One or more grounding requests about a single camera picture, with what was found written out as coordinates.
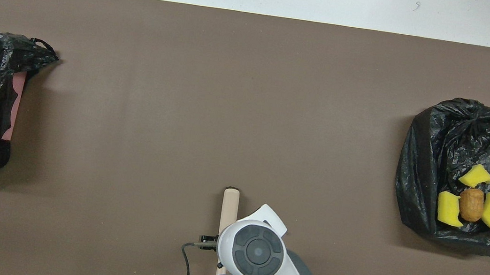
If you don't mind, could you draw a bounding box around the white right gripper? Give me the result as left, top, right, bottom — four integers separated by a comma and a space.
197, 196, 291, 261

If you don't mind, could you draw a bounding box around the brown table mat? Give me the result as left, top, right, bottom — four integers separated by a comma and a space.
0, 0, 490, 275

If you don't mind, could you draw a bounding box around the beige hand brush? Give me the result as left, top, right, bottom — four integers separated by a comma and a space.
212, 186, 243, 275

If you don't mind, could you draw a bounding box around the pink bin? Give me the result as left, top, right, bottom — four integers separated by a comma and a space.
1, 69, 28, 143

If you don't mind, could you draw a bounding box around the brown bread roll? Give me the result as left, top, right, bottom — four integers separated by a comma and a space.
457, 186, 487, 224

